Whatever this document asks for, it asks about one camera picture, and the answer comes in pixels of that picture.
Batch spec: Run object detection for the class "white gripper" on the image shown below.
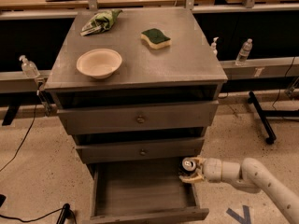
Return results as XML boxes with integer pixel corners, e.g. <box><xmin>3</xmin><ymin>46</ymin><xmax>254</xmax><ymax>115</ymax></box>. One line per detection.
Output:
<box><xmin>179</xmin><ymin>157</ymin><xmax>222</xmax><ymax>184</ymax></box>

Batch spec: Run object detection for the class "blue pepsi can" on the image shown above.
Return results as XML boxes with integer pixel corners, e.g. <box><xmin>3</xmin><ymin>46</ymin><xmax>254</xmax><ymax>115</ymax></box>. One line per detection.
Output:
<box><xmin>179</xmin><ymin>158</ymin><xmax>197</xmax><ymax>176</ymax></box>

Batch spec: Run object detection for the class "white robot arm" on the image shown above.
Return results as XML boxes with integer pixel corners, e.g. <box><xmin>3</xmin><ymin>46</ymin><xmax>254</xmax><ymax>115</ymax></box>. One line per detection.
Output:
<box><xmin>179</xmin><ymin>157</ymin><xmax>299</xmax><ymax>224</ymax></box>

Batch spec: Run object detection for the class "grey middle drawer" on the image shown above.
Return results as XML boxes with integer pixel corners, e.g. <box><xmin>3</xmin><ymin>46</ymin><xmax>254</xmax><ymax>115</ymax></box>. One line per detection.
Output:
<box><xmin>76</xmin><ymin>137</ymin><xmax>205</xmax><ymax>164</ymax></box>

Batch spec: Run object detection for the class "grey drawer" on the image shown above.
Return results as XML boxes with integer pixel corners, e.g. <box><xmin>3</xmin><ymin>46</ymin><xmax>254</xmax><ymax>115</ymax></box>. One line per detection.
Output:
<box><xmin>76</xmin><ymin>137</ymin><xmax>205</xmax><ymax>164</ymax></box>
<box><xmin>58</xmin><ymin>101</ymin><xmax>219</xmax><ymax>134</ymax></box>
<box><xmin>87</xmin><ymin>158</ymin><xmax>209</xmax><ymax>224</ymax></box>

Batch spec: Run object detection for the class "grey bottom drawer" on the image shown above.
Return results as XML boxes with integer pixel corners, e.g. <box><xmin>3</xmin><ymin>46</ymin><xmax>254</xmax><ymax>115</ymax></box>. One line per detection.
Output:
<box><xmin>87</xmin><ymin>158</ymin><xmax>209</xmax><ymax>224</ymax></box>

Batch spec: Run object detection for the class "grey top drawer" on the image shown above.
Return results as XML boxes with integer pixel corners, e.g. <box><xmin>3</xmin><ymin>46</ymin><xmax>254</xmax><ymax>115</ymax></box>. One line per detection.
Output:
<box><xmin>58</xmin><ymin>101</ymin><xmax>219</xmax><ymax>134</ymax></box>

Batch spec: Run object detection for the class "grey drawer cabinet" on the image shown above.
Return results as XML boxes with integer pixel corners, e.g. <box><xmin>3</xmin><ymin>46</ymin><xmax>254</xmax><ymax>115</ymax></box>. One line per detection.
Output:
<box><xmin>44</xmin><ymin>7</ymin><xmax>229</xmax><ymax>224</ymax></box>

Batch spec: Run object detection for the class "blue tape floor mark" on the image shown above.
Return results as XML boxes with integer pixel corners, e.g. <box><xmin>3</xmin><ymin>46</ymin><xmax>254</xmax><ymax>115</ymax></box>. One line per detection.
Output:
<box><xmin>225</xmin><ymin>204</ymin><xmax>252</xmax><ymax>224</ymax></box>

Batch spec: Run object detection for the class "black wheeled table leg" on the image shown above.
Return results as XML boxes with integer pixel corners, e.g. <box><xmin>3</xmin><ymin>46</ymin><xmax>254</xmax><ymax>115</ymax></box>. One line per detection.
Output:
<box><xmin>248</xmin><ymin>91</ymin><xmax>299</xmax><ymax>145</ymax></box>

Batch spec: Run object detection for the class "clear water bottle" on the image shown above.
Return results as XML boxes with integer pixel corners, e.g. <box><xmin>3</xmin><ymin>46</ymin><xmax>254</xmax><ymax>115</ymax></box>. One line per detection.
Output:
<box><xmin>235</xmin><ymin>38</ymin><xmax>252</xmax><ymax>66</ymax></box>

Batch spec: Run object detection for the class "small white pump bottle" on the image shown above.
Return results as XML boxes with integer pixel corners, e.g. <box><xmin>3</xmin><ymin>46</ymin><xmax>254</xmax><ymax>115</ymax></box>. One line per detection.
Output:
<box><xmin>210</xmin><ymin>37</ymin><xmax>219</xmax><ymax>56</ymax></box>

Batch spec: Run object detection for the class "green yellow sponge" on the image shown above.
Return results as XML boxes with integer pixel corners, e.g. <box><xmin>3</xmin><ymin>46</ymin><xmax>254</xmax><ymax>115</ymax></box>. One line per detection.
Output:
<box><xmin>141</xmin><ymin>28</ymin><xmax>171</xmax><ymax>49</ymax></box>

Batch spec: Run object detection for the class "black stand on floor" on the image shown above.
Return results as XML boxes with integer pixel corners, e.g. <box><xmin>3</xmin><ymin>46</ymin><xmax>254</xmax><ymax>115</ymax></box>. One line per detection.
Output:
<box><xmin>0</xmin><ymin>194</ymin><xmax>78</xmax><ymax>224</ymax></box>

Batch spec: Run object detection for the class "white paper bowl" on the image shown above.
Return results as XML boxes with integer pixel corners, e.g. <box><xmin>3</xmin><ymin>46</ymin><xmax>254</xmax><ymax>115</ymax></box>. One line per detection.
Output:
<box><xmin>77</xmin><ymin>49</ymin><xmax>122</xmax><ymax>79</ymax></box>

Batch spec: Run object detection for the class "green chip bag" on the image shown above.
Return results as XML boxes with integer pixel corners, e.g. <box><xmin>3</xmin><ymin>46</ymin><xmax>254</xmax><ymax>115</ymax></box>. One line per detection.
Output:
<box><xmin>80</xmin><ymin>9</ymin><xmax>122</xmax><ymax>36</ymax></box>

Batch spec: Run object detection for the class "left hand sanitizer bottle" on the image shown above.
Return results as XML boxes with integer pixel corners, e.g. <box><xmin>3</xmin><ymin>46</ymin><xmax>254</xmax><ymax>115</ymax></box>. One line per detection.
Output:
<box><xmin>19</xmin><ymin>55</ymin><xmax>40</xmax><ymax>78</ymax></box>

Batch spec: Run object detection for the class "black floor cable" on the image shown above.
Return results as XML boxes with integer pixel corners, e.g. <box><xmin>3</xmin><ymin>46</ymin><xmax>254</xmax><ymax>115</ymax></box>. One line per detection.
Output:
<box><xmin>0</xmin><ymin>103</ymin><xmax>39</xmax><ymax>173</ymax></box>

